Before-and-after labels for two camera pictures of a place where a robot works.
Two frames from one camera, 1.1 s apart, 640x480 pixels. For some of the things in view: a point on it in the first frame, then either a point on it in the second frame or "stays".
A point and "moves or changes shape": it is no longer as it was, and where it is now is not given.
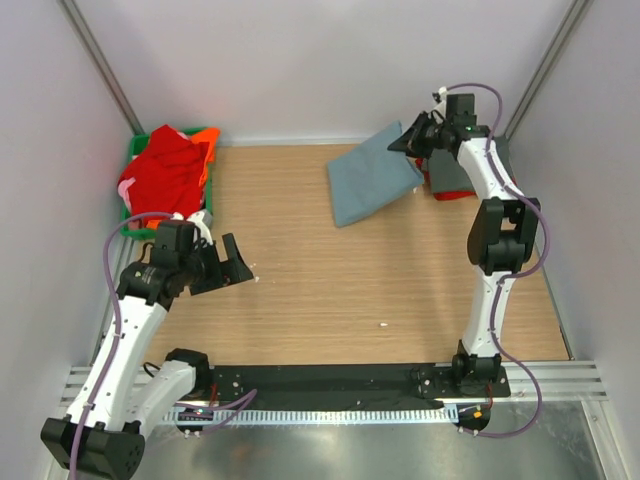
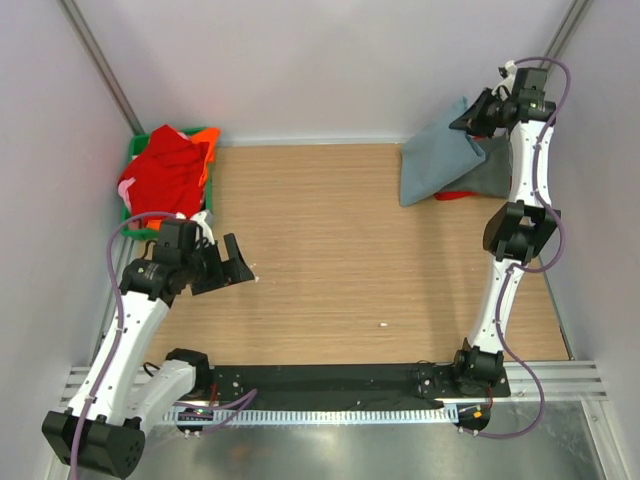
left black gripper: x=234 y=271 stays
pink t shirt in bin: x=122 y=190 stays
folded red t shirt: x=441 y=195 stays
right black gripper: x=411 y=143 to x=470 y=120
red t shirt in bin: x=167 y=174 stays
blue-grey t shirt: x=370 y=176 moves or changes shape
